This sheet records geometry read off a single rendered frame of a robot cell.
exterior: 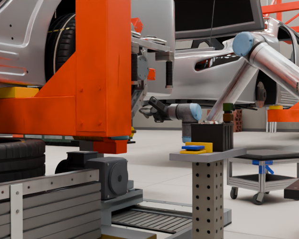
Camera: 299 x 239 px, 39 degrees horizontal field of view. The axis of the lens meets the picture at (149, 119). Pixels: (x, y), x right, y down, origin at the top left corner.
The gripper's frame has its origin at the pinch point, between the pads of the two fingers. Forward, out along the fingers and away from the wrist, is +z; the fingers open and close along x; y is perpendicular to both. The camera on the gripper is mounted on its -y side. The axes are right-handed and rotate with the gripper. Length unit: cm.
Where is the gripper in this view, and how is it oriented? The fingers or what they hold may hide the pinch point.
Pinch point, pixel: (140, 109)
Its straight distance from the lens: 247.7
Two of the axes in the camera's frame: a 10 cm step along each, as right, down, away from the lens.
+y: 3.8, 7.0, 6.0
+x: 3.8, -7.1, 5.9
